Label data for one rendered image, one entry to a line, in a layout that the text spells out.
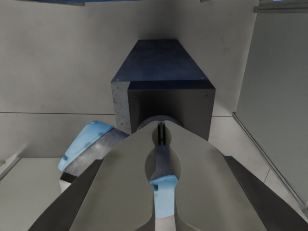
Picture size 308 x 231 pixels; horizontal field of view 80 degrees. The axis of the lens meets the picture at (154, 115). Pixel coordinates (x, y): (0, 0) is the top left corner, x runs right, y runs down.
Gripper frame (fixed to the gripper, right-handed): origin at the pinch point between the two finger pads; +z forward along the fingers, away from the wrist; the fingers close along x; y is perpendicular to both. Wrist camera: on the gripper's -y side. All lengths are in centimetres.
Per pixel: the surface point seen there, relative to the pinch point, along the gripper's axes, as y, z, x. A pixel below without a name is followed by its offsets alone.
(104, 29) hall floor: 3, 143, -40
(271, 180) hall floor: 171, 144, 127
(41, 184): 126, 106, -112
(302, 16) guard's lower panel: -2, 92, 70
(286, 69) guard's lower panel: 24, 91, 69
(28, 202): 126, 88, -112
